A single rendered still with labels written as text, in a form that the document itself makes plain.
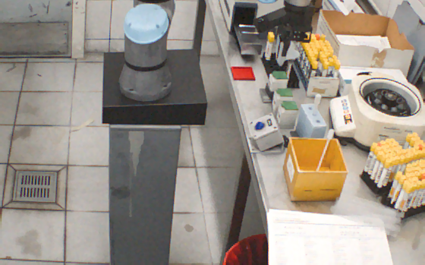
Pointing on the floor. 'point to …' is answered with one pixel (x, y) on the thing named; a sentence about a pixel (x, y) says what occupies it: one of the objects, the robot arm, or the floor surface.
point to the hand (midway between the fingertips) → (278, 61)
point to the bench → (357, 186)
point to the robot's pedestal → (142, 192)
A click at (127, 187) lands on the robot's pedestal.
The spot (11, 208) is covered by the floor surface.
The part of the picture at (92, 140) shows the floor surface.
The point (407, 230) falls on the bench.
